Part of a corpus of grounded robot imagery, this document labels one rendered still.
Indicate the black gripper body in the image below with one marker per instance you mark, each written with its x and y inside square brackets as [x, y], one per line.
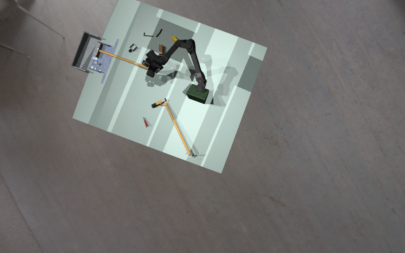
[151, 71]

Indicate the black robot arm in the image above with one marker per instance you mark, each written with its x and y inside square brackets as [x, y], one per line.
[189, 45]

